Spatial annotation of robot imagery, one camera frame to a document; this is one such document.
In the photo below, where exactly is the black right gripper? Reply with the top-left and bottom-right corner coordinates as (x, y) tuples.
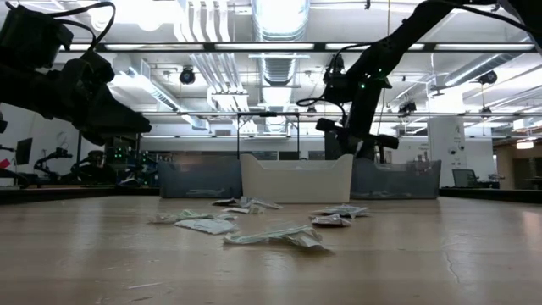
(315, 86), (400, 162)

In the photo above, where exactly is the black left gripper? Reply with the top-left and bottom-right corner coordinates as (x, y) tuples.
(46, 50), (152, 146)

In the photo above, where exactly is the white printed first aid packet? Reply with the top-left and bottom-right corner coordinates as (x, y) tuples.
(222, 205), (266, 215)
(239, 196), (284, 211)
(311, 213), (352, 228)
(312, 204), (369, 219)

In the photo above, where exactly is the grey plastic bin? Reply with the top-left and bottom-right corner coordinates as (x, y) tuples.
(350, 157), (442, 200)
(157, 158), (243, 199)

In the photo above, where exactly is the white plastic bin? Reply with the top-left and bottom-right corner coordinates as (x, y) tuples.
(240, 152), (355, 203)

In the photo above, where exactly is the long light strip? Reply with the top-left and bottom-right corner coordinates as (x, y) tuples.
(105, 42), (204, 51)
(325, 42), (425, 51)
(435, 42), (535, 51)
(215, 42), (315, 51)

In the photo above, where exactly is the small black monitor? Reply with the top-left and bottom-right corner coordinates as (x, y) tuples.
(14, 137), (34, 166)

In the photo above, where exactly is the green white packet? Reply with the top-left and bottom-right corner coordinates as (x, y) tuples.
(147, 209), (238, 225)
(291, 230), (329, 252)
(175, 218), (241, 236)
(223, 224), (317, 247)

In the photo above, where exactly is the black rig crossbeam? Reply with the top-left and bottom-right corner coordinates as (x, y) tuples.
(58, 41), (542, 53)

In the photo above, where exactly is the dark mesh office chair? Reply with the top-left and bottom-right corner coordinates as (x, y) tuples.
(451, 168), (479, 188)

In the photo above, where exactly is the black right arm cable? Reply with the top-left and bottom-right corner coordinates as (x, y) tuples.
(296, 0), (542, 125)

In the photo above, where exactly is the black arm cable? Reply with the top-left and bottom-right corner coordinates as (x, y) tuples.
(6, 0), (117, 54)
(296, 0), (542, 125)

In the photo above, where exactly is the black rig camera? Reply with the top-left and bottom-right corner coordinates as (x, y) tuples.
(324, 53), (346, 86)

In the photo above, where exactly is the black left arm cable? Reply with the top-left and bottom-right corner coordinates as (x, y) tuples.
(6, 0), (117, 54)

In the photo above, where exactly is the thin hanging cable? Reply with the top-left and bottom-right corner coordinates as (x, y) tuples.
(374, 0), (391, 141)

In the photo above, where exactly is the silver ventilation duct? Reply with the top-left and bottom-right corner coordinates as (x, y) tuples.
(252, 0), (312, 88)

